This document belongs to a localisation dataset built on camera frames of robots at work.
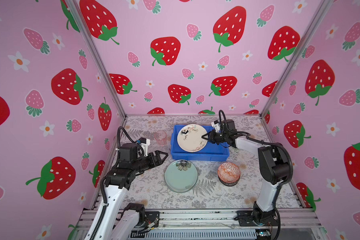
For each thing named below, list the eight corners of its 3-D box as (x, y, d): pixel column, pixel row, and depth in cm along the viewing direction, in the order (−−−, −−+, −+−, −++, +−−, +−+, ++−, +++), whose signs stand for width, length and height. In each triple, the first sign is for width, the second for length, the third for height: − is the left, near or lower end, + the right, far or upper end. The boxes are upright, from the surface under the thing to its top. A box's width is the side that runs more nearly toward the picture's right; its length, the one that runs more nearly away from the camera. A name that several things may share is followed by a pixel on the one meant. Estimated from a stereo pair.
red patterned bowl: (217, 189, 85) (220, 183, 77) (214, 169, 93) (217, 162, 85) (237, 189, 85) (243, 183, 77) (233, 169, 93) (237, 162, 85)
